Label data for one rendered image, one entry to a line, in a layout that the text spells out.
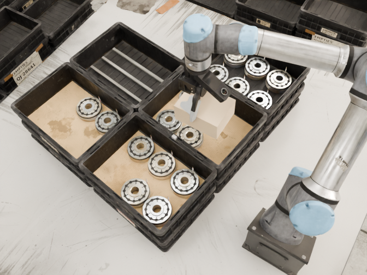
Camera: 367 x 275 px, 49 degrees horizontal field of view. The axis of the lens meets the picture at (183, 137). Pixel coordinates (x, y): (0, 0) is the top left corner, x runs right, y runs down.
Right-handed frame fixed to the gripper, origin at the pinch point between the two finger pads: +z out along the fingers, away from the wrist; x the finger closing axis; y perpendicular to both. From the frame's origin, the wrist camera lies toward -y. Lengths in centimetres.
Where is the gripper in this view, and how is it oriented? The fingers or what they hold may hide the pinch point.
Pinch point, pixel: (204, 106)
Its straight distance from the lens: 131.4
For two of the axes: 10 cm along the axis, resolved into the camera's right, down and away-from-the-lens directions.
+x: -5.3, 7.4, -4.2
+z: 0.5, 5.2, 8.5
